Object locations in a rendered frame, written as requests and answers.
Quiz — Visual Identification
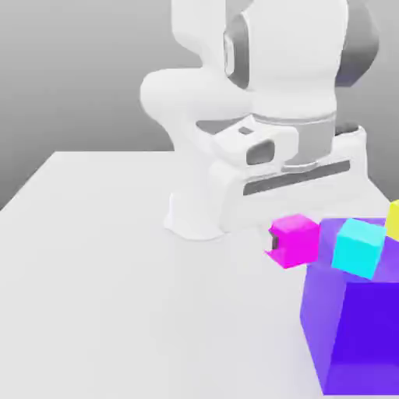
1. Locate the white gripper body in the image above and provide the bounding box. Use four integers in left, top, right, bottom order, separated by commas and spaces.
217, 123, 373, 234

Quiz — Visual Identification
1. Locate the small magenta cube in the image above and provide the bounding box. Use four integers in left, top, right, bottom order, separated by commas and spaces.
263, 213, 321, 270

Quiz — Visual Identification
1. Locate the small cyan cube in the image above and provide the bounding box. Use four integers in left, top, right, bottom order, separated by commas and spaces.
330, 217, 387, 281

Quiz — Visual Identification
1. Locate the small yellow cube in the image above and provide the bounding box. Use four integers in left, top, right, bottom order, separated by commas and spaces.
384, 199, 399, 242

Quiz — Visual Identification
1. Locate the large purple box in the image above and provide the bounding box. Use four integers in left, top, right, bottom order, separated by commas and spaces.
299, 217, 399, 397

